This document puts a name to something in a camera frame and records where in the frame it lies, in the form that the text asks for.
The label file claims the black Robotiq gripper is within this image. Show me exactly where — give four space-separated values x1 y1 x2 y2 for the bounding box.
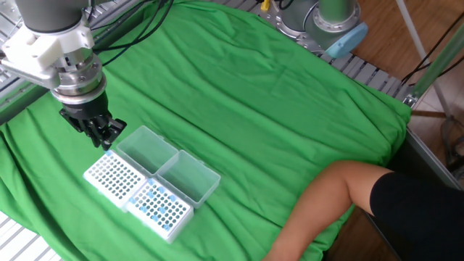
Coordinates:
59 91 128 152

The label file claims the white pipette tip box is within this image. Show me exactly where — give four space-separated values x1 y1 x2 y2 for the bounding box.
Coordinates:
125 149 222 244
83 125 180 212

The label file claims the person's right forearm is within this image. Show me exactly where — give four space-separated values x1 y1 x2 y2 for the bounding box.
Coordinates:
261 159 394 261

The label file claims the green table cloth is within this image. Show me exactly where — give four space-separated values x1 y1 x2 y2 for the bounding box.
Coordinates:
0 0 413 261

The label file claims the white metal pole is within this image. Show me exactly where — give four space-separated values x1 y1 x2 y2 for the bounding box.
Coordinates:
394 0 454 117

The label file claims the grey metal frame rail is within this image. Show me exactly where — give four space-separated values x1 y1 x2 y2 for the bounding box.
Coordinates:
0 7 144 126

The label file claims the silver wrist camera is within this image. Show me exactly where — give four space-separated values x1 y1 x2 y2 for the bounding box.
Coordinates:
0 57 61 90

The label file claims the white printed camera mount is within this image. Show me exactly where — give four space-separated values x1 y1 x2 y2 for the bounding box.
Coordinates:
1 23 95 72

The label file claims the black cable with ferrite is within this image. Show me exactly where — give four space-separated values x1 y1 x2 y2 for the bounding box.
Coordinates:
101 0 175 68

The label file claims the silver corner bracket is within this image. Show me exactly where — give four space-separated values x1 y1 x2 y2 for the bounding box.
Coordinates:
402 93 418 109

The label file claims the thin black hanging cable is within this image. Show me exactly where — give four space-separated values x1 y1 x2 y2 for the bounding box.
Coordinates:
400 10 464 87

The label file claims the green covered frame post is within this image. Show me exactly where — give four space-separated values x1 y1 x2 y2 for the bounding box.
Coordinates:
411 21 464 99

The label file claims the grey cable bundle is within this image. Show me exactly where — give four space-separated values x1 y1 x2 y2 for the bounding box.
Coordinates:
440 115 464 182

